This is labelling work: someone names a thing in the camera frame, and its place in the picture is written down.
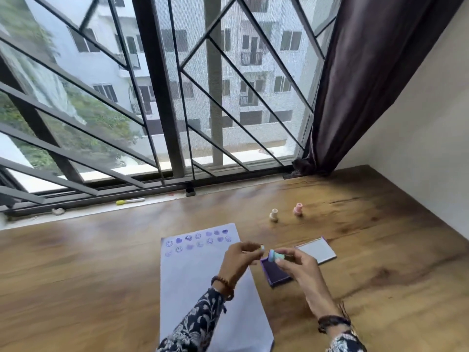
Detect person's right hand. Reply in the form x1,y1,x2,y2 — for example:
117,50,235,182
275,247,344,322

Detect person's left hand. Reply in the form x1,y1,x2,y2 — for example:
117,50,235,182
214,241,265,292

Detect person's left forearm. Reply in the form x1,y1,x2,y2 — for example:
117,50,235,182
156,286,235,352

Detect person's right forearm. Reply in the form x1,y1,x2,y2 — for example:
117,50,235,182
325,324,368,352

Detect purple ink pad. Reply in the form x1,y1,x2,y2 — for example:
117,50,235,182
260,256,294,288

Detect white paper sheet with stamps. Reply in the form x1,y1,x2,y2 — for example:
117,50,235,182
158,223,275,352

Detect white apartment building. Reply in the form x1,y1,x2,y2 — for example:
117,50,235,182
22,0,330,162

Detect black metal window grille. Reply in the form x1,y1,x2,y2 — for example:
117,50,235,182
0,0,343,213

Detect dark brown curtain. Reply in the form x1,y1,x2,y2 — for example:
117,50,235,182
292,0,467,177

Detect green trees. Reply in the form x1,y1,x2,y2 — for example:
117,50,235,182
0,0,147,173

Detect brown bead bracelet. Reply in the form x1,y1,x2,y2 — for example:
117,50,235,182
211,275,235,302

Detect dark wrist bracelet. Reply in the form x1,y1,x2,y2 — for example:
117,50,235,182
317,315,352,334

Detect dark window frame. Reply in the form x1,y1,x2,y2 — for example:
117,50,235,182
0,0,330,218

